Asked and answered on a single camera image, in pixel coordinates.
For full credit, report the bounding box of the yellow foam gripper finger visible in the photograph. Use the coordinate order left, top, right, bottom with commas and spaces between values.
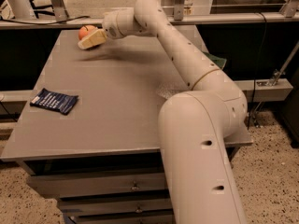
78, 28, 107, 49

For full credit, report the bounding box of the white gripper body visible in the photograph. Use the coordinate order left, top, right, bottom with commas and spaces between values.
102, 8, 135, 39

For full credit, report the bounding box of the red orange apple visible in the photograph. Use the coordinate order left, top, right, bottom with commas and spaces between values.
78, 25, 96, 40

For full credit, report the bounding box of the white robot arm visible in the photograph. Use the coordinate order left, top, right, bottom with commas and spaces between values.
78, 0, 248, 224

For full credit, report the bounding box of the dark blue snack packet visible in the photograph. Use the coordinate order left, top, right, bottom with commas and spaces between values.
30, 89, 78, 115

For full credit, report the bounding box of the grey drawer cabinet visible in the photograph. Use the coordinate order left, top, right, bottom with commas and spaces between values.
0, 25, 254, 224

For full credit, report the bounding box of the green yellow sponge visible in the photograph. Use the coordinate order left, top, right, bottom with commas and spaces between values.
203, 52, 227, 69

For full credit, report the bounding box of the top grey drawer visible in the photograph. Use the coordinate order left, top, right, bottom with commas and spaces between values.
27, 169, 167, 199

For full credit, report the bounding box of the grey drawer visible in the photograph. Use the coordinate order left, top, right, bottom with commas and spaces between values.
27, 169, 167, 199
75, 210, 176, 224
59, 192, 172, 217

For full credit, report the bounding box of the middle grey drawer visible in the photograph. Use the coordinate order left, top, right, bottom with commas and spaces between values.
59, 192, 172, 217

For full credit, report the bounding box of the bottom grey drawer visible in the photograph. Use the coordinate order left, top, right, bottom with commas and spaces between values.
75, 210, 176, 224

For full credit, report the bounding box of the black cable on rail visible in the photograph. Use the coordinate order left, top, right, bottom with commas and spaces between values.
0, 15, 92, 26

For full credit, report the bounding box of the grey metal rail frame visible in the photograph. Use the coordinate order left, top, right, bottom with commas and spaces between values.
0, 9, 299, 30

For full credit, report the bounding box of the black hanging cable right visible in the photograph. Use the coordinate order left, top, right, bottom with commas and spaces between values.
247, 12, 268, 131

